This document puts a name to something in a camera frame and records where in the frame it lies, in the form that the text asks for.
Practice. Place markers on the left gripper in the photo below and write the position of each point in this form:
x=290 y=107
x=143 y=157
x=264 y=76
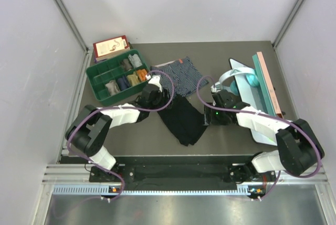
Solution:
x=165 y=101

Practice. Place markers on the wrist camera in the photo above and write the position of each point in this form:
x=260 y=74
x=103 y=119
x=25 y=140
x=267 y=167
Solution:
x=155 y=80
x=216 y=87

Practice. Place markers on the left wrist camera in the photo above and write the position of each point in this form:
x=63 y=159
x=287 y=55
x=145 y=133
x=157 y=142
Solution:
x=155 y=80

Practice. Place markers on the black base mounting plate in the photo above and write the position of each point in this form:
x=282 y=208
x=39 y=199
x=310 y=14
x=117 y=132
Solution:
x=231 y=169

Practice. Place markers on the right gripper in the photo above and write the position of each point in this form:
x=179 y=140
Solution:
x=213 y=120

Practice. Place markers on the teal and pink book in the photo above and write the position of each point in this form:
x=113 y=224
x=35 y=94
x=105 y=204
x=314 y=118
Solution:
x=266 y=85

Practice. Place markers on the mustard rolled sock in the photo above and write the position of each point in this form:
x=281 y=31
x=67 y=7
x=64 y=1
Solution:
x=133 y=79

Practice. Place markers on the brown rolled sock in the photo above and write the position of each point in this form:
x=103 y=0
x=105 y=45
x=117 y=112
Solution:
x=126 y=64

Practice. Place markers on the beige rolled sock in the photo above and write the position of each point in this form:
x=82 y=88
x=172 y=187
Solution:
x=112 y=87

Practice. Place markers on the black underwear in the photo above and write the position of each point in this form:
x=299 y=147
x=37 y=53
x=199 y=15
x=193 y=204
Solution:
x=183 y=120

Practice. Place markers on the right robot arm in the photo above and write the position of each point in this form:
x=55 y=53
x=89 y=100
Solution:
x=297 y=146

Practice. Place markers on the navy rolled sock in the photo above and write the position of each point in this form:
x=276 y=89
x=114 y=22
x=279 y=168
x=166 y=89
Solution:
x=123 y=83

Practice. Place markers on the grey rolled sock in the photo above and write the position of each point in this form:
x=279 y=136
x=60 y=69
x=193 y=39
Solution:
x=135 y=60

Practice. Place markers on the light blue tablet board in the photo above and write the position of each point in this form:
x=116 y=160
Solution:
x=250 y=95

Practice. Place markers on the green compartment tray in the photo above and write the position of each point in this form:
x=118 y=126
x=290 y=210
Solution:
x=111 y=69

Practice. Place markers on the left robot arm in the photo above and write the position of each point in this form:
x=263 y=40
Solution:
x=88 y=135

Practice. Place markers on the striped blue boxer shorts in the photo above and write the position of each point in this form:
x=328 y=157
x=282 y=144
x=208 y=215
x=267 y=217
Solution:
x=183 y=74

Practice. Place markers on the orange rolled sock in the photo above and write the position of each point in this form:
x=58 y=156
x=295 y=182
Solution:
x=142 y=74

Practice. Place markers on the red and cream book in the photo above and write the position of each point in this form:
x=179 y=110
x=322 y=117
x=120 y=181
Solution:
x=110 y=48

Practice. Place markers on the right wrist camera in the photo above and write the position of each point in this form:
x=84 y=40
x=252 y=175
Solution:
x=216 y=87

